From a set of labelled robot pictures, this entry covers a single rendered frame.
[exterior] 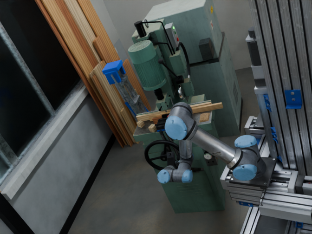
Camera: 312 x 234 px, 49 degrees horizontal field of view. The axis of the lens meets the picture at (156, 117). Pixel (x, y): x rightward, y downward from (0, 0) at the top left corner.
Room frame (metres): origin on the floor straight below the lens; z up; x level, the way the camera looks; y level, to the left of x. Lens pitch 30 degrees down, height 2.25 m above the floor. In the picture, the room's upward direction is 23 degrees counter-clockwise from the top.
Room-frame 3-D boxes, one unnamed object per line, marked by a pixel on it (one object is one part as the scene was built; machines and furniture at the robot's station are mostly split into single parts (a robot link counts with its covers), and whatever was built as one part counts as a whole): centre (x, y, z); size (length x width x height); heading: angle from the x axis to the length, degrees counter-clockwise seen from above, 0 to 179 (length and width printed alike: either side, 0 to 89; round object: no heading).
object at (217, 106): (2.17, -0.21, 0.92); 0.57 x 0.02 x 0.04; 66
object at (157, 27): (2.49, -0.20, 1.16); 0.22 x 0.22 x 0.72; 66
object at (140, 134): (2.11, -0.08, 0.87); 0.61 x 0.30 x 0.06; 66
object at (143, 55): (2.22, -0.09, 1.35); 0.18 x 0.18 x 0.31
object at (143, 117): (2.22, -0.13, 0.92); 0.60 x 0.02 x 0.05; 66
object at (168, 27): (2.46, -0.35, 1.40); 0.10 x 0.06 x 0.16; 156
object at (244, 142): (1.45, -0.39, 0.98); 0.13 x 0.12 x 0.14; 151
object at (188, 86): (2.33, -0.31, 1.02); 0.09 x 0.07 x 0.12; 66
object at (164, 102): (2.24, -0.10, 1.03); 0.14 x 0.07 x 0.09; 156
